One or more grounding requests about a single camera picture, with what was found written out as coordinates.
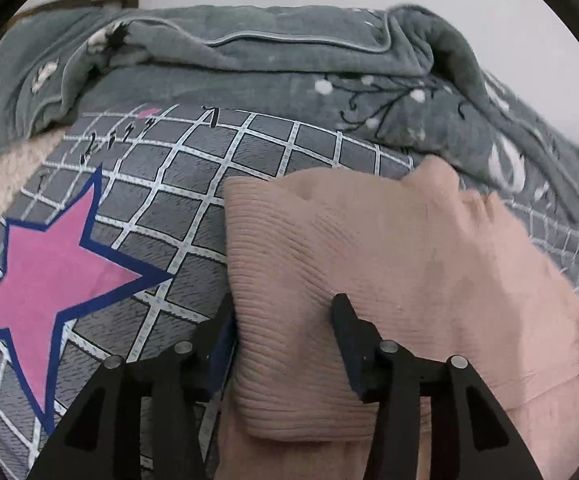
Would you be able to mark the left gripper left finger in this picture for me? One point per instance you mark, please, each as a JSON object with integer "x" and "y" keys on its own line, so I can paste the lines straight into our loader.
{"x": 99, "y": 436}

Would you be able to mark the dark wooden headboard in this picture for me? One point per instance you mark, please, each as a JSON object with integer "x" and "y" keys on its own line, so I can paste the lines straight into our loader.
{"x": 76, "y": 4}

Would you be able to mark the grey-green fleece blanket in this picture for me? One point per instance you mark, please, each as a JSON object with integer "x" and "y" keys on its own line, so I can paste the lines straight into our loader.
{"x": 401, "y": 77}

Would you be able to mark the grey checked duvet cover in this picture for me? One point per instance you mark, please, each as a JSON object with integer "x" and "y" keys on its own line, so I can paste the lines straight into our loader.
{"x": 116, "y": 246}

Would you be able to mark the pink knit sweater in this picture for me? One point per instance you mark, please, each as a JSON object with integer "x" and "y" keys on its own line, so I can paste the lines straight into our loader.
{"x": 435, "y": 268}

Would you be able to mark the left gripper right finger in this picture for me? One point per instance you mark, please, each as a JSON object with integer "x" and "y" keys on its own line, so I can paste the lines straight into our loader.
{"x": 471, "y": 435}

